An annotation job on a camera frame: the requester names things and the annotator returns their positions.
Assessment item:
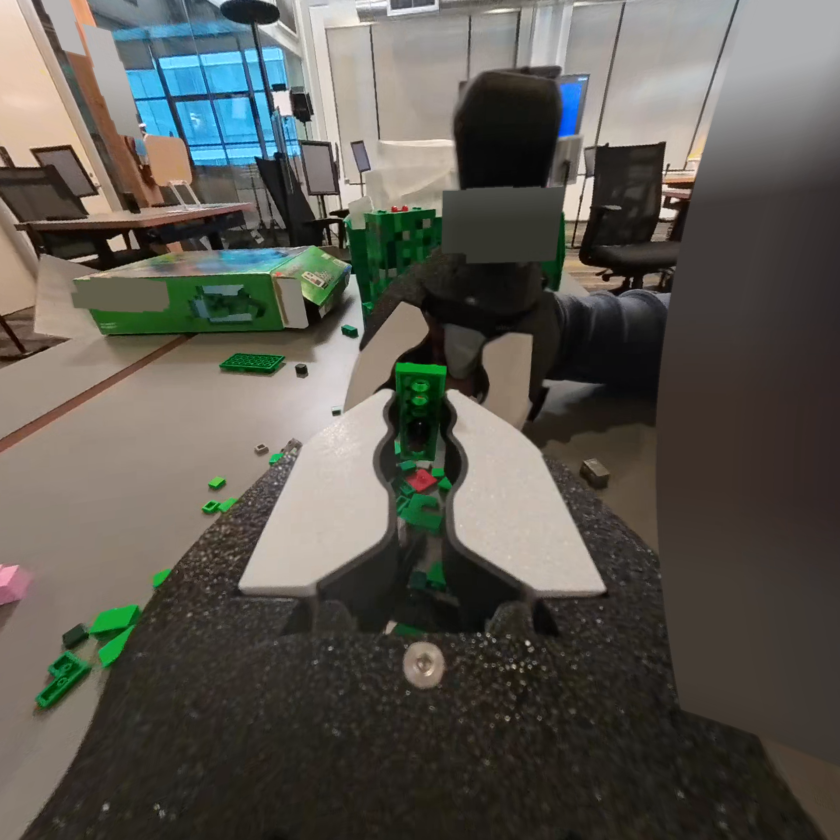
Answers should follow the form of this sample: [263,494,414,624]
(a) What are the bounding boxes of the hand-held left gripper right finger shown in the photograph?
[441,388,609,632]

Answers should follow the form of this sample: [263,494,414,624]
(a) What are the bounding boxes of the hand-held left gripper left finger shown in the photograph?
[236,388,403,632]

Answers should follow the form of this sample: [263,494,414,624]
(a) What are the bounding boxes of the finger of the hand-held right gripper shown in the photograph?
[344,301,433,411]
[481,330,535,432]

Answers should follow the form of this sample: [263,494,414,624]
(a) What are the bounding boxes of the green brick frame model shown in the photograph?
[394,361,450,460]

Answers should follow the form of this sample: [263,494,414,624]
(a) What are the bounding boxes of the green studded plate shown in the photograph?
[219,352,287,375]

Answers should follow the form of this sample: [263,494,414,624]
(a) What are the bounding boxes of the green bricks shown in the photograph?
[36,323,460,710]

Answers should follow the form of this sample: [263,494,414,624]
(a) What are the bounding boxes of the dark wooden desk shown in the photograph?
[16,202,256,266]

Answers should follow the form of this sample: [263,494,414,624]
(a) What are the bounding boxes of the adjoining grey desk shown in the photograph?
[0,331,198,442]

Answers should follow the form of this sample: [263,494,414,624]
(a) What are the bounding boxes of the blue-lit monitor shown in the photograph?
[558,73,591,139]

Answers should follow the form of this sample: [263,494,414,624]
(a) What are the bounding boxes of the large green pixel-pattern model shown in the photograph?
[346,205,568,324]

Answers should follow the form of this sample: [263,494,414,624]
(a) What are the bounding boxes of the white covered box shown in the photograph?
[363,138,458,215]

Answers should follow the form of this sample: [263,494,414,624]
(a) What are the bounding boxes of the black mesh office chair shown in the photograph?
[579,141,681,294]

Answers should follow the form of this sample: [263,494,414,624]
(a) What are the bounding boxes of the black fabric reflector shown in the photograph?
[255,155,324,248]

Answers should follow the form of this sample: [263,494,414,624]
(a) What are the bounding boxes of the green toy set box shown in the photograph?
[33,245,353,337]

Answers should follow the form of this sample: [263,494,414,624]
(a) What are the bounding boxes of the beige tilted board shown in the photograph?
[143,134,206,211]

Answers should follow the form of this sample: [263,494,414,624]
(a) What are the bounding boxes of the black floor lamp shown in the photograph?
[220,0,287,245]

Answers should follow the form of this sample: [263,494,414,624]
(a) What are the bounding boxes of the blue glass window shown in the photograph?
[123,47,287,166]

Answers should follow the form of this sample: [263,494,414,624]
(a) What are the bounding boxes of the pink brick pig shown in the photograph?
[0,563,34,606]

